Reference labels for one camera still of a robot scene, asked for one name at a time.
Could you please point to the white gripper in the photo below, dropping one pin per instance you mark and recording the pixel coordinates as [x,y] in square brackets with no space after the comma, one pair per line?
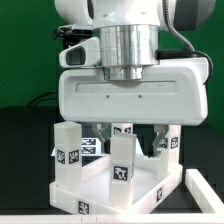
[170,93]

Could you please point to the white desk tabletop tray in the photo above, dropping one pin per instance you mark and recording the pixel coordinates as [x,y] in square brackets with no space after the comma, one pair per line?
[107,189]

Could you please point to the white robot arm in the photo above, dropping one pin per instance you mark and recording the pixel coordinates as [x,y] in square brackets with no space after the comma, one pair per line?
[116,72]

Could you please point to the white fiducial marker sheet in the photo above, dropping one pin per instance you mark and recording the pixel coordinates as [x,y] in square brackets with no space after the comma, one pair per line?
[88,146]

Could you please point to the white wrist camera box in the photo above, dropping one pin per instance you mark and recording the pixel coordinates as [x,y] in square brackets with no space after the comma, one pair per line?
[84,54]

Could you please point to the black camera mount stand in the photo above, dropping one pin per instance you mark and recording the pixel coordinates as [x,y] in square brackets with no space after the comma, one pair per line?
[71,36]

